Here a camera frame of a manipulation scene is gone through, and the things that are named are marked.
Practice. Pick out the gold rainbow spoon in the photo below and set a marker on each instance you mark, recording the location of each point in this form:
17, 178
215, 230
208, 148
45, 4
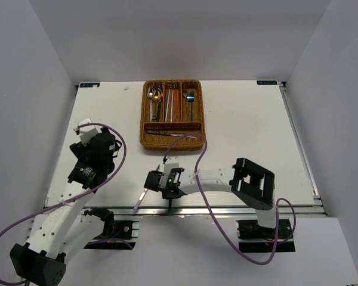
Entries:
157, 99

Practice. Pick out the right blue table label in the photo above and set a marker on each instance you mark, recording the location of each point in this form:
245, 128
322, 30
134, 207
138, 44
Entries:
266, 82

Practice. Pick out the blue fork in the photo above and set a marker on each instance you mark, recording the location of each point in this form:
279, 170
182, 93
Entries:
191, 93

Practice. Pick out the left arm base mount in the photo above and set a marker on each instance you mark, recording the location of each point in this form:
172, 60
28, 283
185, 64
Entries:
119, 233

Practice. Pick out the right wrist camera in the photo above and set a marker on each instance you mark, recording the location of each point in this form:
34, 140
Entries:
169, 164

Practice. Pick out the aluminium table rail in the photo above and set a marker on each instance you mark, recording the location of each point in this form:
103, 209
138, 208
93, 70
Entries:
306, 210

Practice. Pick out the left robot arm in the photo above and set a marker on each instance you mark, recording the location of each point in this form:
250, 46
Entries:
43, 258

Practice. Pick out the left blue table label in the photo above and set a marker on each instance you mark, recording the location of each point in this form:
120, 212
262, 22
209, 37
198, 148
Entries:
89, 85

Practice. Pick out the long orange chopstick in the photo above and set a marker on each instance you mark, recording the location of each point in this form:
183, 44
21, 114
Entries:
175, 107

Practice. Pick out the green handled knife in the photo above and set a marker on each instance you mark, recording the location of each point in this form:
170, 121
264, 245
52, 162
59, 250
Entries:
169, 209

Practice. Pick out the short orange chopstick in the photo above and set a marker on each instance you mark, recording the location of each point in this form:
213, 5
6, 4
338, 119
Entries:
179, 106

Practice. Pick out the pink handled knife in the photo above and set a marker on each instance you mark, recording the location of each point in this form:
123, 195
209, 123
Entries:
139, 201

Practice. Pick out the dark handled knife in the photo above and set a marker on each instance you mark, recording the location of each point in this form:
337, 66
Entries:
162, 133

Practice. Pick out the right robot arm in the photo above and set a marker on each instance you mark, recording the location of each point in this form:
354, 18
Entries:
249, 182

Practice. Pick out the teal chopstick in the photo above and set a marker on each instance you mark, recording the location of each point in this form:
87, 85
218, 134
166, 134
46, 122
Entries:
166, 105

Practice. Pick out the wicker cutlery tray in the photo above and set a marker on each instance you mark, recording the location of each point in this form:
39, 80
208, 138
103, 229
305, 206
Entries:
153, 142

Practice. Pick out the blue table label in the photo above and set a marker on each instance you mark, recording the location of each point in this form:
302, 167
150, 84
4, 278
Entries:
266, 82
89, 85

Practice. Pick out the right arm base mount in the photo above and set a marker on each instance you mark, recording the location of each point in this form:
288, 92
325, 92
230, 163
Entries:
253, 238

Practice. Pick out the copper fork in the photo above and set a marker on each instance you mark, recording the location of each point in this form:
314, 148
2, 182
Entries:
187, 97

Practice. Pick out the pink handled silver spoon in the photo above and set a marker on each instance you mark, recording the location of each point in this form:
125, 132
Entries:
150, 94

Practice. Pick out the green rainbow fork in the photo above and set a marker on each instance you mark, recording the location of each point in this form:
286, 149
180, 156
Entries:
190, 111

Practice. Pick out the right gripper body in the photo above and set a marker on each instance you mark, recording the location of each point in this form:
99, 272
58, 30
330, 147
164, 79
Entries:
164, 195

